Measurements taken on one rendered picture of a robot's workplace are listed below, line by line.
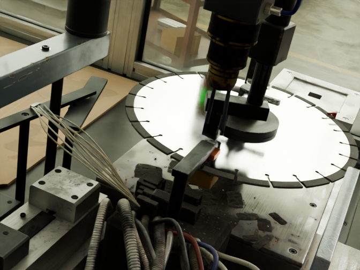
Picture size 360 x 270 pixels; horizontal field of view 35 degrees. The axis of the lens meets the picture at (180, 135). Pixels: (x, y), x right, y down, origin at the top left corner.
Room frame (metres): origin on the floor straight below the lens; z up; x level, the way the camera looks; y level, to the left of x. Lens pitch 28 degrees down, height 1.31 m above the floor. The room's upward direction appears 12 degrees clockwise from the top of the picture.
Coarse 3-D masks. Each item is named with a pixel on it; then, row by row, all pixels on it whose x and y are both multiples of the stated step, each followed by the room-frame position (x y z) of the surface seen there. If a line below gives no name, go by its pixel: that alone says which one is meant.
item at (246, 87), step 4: (244, 84) 0.79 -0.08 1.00; (248, 84) 0.79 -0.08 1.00; (232, 88) 0.78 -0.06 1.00; (236, 88) 0.78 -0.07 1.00; (240, 88) 0.78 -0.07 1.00; (244, 88) 0.77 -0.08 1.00; (248, 88) 0.77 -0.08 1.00; (236, 92) 0.78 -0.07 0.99; (240, 92) 0.77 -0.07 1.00; (244, 92) 0.77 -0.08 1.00; (248, 92) 0.77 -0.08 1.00; (244, 96) 0.75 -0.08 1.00; (268, 96) 0.77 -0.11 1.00; (264, 100) 0.77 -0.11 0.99; (268, 100) 0.77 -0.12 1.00; (272, 100) 0.77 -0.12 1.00; (276, 100) 0.76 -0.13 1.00; (280, 100) 0.77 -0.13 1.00; (276, 104) 0.76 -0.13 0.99
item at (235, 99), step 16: (256, 64) 0.70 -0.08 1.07; (256, 80) 0.69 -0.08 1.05; (208, 96) 0.69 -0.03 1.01; (224, 96) 0.70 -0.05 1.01; (240, 96) 0.71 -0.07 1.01; (256, 96) 0.69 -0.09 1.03; (240, 112) 0.69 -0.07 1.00; (256, 112) 0.69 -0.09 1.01; (208, 128) 0.69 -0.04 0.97; (224, 128) 0.70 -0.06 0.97
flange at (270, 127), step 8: (272, 112) 0.81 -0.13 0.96; (232, 120) 0.75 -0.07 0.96; (240, 120) 0.75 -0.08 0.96; (248, 120) 0.76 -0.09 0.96; (256, 120) 0.76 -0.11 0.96; (272, 120) 0.78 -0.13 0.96; (232, 128) 0.73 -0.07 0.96; (240, 128) 0.73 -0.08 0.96; (248, 128) 0.73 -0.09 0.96; (256, 128) 0.74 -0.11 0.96; (264, 128) 0.75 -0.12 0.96; (272, 128) 0.75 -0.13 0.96; (248, 136) 0.72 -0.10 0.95; (256, 136) 0.73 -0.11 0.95; (264, 136) 0.73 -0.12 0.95
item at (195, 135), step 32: (160, 96) 0.80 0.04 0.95; (192, 96) 0.83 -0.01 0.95; (288, 96) 0.91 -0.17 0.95; (160, 128) 0.70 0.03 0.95; (192, 128) 0.72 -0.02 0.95; (288, 128) 0.78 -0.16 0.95; (320, 128) 0.81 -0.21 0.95; (224, 160) 0.65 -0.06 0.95; (256, 160) 0.66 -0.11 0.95; (288, 160) 0.68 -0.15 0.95; (320, 160) 0.70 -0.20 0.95
